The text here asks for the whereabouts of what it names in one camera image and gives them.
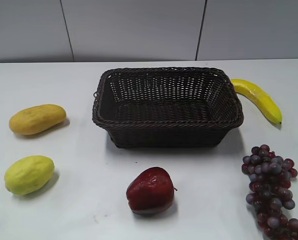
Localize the green-yellow mango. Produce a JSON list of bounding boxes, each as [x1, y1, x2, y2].
[[4, 155, 55, 196]]

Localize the dark red apple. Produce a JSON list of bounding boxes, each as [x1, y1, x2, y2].
[[126, 166, 176, 216]]

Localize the yellow banana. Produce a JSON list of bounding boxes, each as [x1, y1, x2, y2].
[[231, 78, 283, 125]]

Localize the orange-yellow mango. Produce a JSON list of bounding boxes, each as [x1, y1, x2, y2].
[[9, 104, 66, 136]]

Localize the purple grape bunch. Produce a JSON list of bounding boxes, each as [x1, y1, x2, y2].
[[241, 144, 298, 240]]

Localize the black woven basket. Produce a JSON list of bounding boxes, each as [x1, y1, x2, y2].
[[92, 67, 244, 148]]

